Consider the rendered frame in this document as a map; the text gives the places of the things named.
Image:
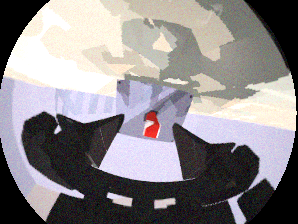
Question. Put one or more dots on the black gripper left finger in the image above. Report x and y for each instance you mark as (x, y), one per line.
(94, 137)

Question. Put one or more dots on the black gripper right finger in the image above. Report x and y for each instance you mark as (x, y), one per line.
(194, 152)

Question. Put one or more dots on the red peg with white top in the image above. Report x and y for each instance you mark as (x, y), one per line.
(152, 127)

